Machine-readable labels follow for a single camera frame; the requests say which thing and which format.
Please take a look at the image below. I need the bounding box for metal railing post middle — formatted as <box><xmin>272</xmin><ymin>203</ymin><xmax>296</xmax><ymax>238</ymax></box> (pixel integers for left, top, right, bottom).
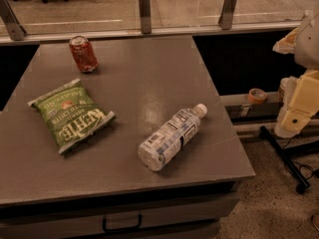
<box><xmin>139</xmin><ymin>0</ymin><xmax>152</xmax><ymax>34</ymax></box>

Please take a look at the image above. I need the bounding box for black drawer handle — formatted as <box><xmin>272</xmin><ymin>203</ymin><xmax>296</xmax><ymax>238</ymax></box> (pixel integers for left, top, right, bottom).
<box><xmin>102</xmin><ymin>214</ymin><xmax>143</xmax><ymax>234</ymax></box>

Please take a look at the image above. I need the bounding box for clear plastic water bottle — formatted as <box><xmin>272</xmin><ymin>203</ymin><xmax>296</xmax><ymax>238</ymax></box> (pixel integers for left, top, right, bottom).
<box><xmin>138</xmin><ymin>104</ymin><xmax>207</xmax><ymax>171</ymax></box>

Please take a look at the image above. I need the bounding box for metal railing post left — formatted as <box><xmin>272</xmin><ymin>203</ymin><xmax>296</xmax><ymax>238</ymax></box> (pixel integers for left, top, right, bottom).
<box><xmin>0</xmin><ymin>0</ymin><xmax>26</xmax><ymax>41</ymax></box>

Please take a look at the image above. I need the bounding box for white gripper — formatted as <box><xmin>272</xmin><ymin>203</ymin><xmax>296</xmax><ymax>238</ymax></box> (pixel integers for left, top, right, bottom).
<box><xmin>272</xmin><ymin>28</ymin><xmax>319</xmax><ymax>138</ymax></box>

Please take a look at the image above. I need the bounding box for orange tape roll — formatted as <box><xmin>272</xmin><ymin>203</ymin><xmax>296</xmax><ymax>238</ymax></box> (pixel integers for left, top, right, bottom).
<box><xmin>247</xmin><ymin>88</ymin><xmax>267</xmax><ymax>105</ymax></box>

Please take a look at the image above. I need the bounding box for green kettle chips bag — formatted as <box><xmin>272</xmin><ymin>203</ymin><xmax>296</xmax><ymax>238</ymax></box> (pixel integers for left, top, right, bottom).
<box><xmin>28</xmin><ymin>79</ymin><xmax>116</xmax><ymax>155</ymax></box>

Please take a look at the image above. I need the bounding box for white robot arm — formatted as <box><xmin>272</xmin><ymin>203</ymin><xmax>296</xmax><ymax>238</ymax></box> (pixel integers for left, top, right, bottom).
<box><xmin>273</xmin><ymin>4</ymin><xmax>319</xmax><ymax>138</ymax></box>

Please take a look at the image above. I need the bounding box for grey cabinet drawer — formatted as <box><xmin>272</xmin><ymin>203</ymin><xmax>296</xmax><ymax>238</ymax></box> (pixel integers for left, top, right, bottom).
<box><xmin>0</xmin><ymin>192</ymin><xmax>239</xmax><ymax>239</ymax></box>

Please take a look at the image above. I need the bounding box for metal railing post right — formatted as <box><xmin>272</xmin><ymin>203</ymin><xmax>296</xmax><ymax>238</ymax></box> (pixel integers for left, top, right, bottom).
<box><xmin>218</xmin><ymin>0</ymin><xmax>237</xmax><ymax>30</ymax></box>

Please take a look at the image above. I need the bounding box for metal railing post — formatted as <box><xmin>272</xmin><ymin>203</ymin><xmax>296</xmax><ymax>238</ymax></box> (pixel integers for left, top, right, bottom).
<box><xmin>0</xmin><ymin>0</ymin><xmax>26</xmax><ymax>41</ymax></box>
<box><xmin>218</xmin><ymin>0</ymin><xmax>237</xmax><ymax>30</ymax></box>
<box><xmin>139</xmin><ymin>0</ymin><xmax>152</xmax><ymax>34</ymax></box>

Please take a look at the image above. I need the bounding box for red coke can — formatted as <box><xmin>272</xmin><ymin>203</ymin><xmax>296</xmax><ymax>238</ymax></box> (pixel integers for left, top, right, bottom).
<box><xmin>69</xmin><ymin>36</ymin><xmax>98</xmax><ymax>73</ymax></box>

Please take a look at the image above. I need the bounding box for black stand leg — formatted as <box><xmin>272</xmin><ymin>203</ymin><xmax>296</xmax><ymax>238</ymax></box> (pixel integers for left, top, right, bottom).
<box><xmin>259</xmin><ymin>126</ymin><xmax>319</xmax><ymax>194</ymax></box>

